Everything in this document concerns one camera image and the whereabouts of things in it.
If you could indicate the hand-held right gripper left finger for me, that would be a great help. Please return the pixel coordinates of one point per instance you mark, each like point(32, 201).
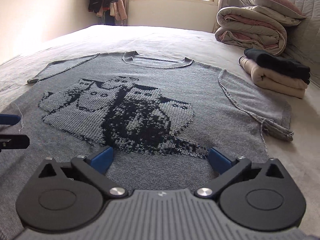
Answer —
point(102, 157)

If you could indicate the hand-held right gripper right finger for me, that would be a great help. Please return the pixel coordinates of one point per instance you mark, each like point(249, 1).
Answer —
point(220, 158)

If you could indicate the folded black garment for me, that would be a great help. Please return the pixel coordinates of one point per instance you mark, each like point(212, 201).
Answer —
point(277, 63)

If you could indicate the hanging pink clothes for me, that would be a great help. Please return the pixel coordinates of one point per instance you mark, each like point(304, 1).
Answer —
point(120, 11)

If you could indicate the pink grey pillow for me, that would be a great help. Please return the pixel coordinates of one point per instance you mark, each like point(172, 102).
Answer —
point(270, 0)

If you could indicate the rolled grey pink quilt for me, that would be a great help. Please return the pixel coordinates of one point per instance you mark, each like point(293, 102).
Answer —
point(250, 27)

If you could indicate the grey bed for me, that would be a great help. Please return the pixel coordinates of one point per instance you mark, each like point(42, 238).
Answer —
point(175, 40)

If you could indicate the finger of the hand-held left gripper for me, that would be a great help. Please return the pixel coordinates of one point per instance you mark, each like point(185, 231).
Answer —
point(15, 142)
point(10, 119)

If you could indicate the grey quilted headboard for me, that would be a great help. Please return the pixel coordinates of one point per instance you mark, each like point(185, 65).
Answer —
point(310, 30)

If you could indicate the folded cream garment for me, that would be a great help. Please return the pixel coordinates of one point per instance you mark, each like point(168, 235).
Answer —
point(270, 82)

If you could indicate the grey knitted cat-pattern sweater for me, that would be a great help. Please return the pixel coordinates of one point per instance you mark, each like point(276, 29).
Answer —
point(150, 85)

